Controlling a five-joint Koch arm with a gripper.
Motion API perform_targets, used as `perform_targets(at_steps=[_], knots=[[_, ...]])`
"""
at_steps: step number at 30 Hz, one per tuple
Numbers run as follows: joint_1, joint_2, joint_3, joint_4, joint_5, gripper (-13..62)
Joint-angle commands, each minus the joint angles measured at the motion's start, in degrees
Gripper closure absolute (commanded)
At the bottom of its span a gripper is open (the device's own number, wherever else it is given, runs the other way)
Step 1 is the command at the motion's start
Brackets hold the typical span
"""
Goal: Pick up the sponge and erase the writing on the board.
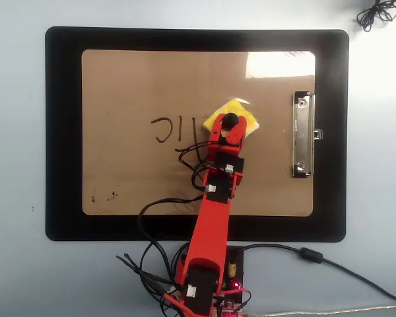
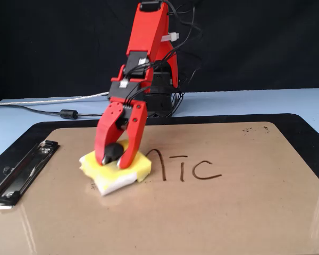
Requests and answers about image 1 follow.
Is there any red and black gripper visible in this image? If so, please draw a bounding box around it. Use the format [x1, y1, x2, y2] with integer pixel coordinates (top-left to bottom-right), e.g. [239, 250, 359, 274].
[207, 113, 248, 176]

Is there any yellow sponge with black knob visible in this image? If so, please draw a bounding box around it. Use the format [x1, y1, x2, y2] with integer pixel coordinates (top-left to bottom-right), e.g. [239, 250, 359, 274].
[203, 98, 261, 139]

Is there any black robot base with electronics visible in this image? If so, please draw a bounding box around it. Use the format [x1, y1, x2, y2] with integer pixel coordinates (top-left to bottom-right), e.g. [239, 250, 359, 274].
[214, 246, 246, 317]

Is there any brown clipboard board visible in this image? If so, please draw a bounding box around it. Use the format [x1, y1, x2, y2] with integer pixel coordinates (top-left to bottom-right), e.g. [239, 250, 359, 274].
[81, 49, 317, 218]

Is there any silver metal clipboard clip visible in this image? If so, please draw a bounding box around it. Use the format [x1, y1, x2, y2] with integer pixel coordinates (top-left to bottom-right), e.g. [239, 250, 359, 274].
[290, 91, 324, 178]

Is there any black rectangular mat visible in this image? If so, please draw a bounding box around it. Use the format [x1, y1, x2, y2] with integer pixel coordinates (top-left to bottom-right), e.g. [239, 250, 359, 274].
[45, 26, 350, 242]

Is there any black servo wire bundle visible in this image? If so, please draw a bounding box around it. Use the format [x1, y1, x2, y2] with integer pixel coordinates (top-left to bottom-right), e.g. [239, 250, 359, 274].
[116, 140, 216, 317]

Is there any black power cable with ferrite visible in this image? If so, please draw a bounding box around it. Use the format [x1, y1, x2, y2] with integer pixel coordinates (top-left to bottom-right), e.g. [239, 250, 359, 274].
[239, 243, 396, 304]

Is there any red wire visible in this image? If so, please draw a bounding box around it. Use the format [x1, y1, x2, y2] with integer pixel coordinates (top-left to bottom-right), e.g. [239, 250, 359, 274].
[161, 287, 252, 314]

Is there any coiled thin black cable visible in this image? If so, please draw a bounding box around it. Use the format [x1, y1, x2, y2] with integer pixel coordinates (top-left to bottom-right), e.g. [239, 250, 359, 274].
[356, 0, 396, 32]

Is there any silver braided USB cable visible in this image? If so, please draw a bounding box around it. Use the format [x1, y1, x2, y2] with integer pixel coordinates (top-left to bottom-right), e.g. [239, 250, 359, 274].
[247, 304, 396, 317]

